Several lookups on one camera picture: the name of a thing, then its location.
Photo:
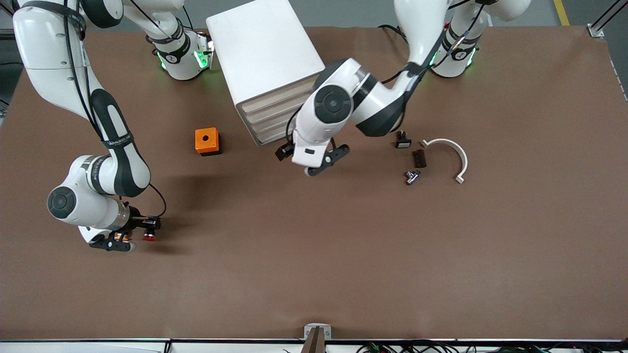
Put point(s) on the orange button enclosure box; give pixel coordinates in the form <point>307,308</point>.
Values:
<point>201,143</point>

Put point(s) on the white drawer cabinet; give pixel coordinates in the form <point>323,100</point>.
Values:
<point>260,49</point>

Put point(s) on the white curved plastic bracket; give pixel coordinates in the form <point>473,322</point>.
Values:
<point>463,159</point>

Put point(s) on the small silver blue connector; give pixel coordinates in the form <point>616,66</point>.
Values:
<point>411,178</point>

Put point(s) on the black white push switch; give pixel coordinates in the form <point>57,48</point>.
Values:
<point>403,143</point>

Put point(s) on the red capped push button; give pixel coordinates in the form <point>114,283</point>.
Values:
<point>149,237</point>

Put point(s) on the orange capped push button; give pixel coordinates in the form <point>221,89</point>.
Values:
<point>122,237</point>

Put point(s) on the brown table cover sheet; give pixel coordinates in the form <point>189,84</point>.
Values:
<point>314,269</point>

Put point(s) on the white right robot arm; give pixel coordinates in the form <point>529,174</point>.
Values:
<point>49,54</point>

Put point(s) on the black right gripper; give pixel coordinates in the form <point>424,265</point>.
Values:
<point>139,224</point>

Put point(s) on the grey metal mounting bracket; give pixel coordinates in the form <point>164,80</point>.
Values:
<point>309,331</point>

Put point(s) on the aluminium frame post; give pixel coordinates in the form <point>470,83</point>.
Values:
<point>6,34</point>
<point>596,31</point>

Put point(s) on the brown terminal block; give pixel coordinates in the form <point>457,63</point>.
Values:
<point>420,159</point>

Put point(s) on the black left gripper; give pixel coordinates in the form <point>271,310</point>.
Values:
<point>283,151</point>

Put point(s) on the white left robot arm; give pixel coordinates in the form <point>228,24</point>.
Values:
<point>333,103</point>

